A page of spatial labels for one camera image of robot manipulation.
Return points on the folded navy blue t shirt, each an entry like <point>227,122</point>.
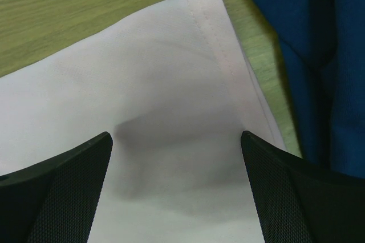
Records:
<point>322,44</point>

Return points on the pink t shirt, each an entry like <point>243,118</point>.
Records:
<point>173,87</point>

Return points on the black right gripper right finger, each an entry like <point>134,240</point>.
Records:
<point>297,201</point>

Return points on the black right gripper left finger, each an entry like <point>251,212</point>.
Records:
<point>56,200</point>

